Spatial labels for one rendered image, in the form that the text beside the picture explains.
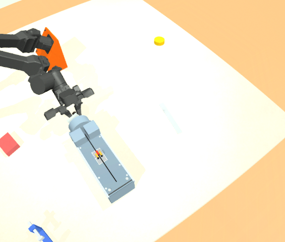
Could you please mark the yellow short cylinder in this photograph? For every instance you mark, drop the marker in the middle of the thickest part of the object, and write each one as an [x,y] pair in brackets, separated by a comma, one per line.
[159,41]

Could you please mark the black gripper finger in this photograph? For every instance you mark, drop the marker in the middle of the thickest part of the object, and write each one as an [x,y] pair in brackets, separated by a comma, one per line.
[67,113]
[78,108]

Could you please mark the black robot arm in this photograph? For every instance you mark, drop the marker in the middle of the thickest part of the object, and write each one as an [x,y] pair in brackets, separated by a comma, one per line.
[36,66]

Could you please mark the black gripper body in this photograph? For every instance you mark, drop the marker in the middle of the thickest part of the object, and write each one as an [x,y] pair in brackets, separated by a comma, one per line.
[52,112]

